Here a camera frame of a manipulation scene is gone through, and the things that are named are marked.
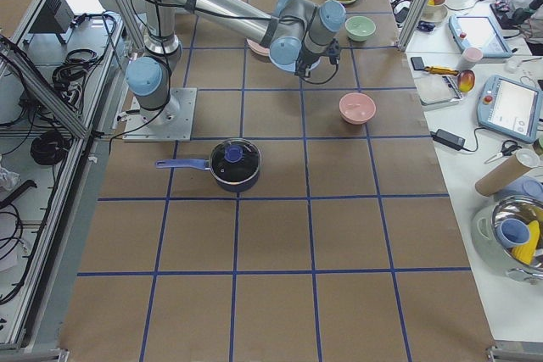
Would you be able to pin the pink bowl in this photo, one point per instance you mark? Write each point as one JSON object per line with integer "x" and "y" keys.
{"x": 357, "y": 108}

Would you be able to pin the blue teach pendant near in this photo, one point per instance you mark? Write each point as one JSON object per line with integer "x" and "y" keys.
{"x": 510, "y": 108}

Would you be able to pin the mint green bowl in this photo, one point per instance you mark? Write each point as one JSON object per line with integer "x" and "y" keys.
{"x": 360, "y": 28}

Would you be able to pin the glass pot lid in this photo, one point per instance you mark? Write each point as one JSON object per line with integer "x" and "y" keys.
{"x": 235, "y": 160}

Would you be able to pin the blue plate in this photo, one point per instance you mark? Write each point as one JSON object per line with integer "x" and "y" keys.
{"x": 291, "y": 68}

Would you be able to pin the blue teach pendant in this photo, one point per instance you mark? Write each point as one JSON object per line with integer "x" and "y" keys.
{"x": 481, "y": 32}
{"x": 510, "y": 108}

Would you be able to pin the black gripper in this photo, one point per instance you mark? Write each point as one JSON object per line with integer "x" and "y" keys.
{"x": 306, "y": 61}

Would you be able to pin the cream bowl with fruit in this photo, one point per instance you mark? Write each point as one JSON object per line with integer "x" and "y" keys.
{"x": 434, "y": 11}

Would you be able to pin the cardboard tube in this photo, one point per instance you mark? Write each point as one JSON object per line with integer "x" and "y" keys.
{"x": 523, "y": 161}

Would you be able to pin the pink plate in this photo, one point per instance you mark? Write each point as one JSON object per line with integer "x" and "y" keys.
{"x": 257, "y": 48}

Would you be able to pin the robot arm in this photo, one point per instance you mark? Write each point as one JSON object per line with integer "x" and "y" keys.
{"x": 297, "y": 34}

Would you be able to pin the steel mixing bowl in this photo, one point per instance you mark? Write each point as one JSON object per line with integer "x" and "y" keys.
{"x": 517, "y": 228}

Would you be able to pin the scissors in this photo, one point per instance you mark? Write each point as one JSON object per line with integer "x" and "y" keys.
{"x": 508, "y": 148}

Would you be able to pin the black power adapter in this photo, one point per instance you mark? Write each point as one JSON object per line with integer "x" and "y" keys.
{"x": 448, "y": 139}

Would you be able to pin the blue teach pendant far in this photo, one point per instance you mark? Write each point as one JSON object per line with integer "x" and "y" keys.
{"x": 481, "y": 32}

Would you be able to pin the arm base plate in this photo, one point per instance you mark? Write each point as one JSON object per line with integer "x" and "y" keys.
{"x": 175, "y": 123}

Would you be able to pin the dark blue saucepan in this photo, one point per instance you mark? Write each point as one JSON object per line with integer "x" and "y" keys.
{"x": 204, "y": 165}

